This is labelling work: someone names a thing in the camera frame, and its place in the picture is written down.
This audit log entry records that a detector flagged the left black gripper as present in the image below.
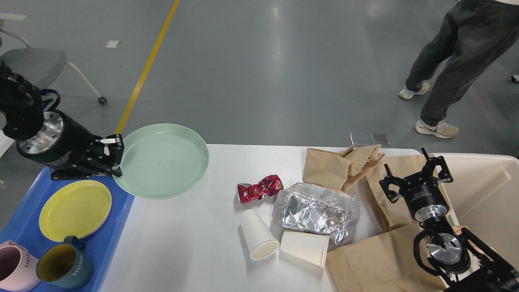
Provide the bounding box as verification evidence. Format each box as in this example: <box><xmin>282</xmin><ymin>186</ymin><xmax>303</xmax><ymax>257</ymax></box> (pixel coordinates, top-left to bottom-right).
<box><xmin>16</xmin><ymin>110</ymin><xmax>124</xmax><ymax>180</ymax></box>

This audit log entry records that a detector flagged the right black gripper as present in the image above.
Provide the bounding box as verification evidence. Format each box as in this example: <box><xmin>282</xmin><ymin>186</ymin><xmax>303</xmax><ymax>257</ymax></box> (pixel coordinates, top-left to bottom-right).
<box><xmin>379</xmin><ymin>147</ymin><xmax>454</xmax><ymax>222</ymax></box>

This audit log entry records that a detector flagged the light green plate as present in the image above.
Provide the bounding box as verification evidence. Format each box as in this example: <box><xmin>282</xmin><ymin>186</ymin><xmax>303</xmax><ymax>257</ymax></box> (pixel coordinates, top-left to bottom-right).
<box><xmin>114</xmin><ymin>123</ymin><xmax>209</xmax><ymax>200</ymax></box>

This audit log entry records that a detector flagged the dark teal mug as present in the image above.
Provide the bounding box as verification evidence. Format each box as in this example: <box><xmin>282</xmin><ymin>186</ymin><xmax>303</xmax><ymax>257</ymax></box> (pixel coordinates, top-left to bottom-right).
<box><xmin>36</xmin><ymin>236</ymin><xmax>94</xmax><ymax>289</ymax></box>

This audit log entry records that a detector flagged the pink mug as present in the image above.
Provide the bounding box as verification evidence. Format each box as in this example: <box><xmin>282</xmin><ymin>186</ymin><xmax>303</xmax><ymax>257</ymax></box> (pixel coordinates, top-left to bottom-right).
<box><xmin>0</xmin><ymin>240</ymin><xmax>41</xmax><ymax>292</ymax></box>

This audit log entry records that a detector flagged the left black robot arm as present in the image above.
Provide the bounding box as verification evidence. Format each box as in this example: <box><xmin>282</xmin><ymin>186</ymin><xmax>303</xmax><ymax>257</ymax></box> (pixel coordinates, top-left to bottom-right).
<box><xmin>1</xmin><ymin>62</ymin><xmax>124</xmax><ymax>180</ymax></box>

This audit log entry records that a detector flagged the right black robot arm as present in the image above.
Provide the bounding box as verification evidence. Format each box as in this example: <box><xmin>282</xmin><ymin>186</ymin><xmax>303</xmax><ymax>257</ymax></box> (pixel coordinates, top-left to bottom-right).
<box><xmin>379</xmin><ymin>148</ymin><xmax>519</xmax><ymax>292</ymax></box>

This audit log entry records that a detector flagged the brown paper bag under gripper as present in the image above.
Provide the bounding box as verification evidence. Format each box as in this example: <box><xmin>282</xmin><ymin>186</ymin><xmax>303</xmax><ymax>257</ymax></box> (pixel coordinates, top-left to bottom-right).
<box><xmin>366</xmin><ymin>154</ymin><xmax>450</xmax><ymax>232</ymax></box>

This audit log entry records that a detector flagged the yellow plate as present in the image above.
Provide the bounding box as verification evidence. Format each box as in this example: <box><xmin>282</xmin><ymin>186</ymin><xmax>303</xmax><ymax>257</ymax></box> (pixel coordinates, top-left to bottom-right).
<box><xmin>39</xmin><ymin>180</ymin><xmax>112</xmax><ymax>242</ymax></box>

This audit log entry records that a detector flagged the beige plastic bin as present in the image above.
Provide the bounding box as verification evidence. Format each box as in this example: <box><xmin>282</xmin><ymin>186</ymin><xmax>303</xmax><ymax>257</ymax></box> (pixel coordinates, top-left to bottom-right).
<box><xmin>442</xmin><ymin>153</ymin><xmax>519</xmax><ymax>268</ymax></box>

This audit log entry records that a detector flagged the crumpled small brown paper bag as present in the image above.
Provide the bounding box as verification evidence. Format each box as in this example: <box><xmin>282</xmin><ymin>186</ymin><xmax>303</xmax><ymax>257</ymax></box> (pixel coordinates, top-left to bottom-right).
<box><xmin>302</xmin><ymin>144</ymin><xmax>384</xmax><ymax>193</ymax></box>

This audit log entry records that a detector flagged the large brown paper bag front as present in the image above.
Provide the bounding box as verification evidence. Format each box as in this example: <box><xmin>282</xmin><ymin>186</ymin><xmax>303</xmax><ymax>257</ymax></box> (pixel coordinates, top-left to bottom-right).
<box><xmin>326</xmin><ymin>224</ymin><xmax>446</xmax><ymax>292</ymax></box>

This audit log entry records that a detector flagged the white side table corner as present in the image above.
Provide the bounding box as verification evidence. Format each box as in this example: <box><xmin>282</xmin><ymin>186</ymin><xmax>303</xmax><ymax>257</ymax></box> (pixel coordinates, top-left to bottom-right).
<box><xmin>0</xmin><ymin>130</ymin><xmax>15</xmax><ymax>157</ymax></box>

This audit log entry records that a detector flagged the grey office chair left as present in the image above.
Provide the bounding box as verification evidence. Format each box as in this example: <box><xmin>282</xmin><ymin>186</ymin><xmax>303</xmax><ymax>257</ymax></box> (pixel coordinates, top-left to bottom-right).
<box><xmin>0</xmin><ymin>13</ymin><xmax>107</xmax><ymax>105</ymax></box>

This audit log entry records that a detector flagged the blue plastic tray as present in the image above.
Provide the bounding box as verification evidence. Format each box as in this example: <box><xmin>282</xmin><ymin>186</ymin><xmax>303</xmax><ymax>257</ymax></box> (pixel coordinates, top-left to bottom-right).
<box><xmin>0</xmin><ymin>167</ymin><xmax>134</xmax><ymax>292</ymax></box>

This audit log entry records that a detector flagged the crumpled aluminium foil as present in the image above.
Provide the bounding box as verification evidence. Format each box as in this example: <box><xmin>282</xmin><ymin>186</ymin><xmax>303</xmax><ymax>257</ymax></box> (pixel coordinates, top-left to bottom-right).
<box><xmin>271</xmin><ymin>182</ymin><xmax>361</xmax><ymax>245</ymax></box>

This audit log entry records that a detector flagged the crushed red can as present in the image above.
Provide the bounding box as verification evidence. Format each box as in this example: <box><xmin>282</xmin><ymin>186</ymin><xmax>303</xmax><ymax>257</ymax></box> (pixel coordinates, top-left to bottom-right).
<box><xmin>237</xmin><ymin>174</ymin><xmax>284</xmax><ymax>204</ymax></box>

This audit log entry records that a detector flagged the white paper cup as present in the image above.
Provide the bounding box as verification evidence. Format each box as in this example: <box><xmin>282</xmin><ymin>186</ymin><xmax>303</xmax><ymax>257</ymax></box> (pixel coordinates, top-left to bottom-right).
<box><xmin>239</xmin><ymin>209</ymin><xmax>279</xmax><ymax>261</ymax></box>

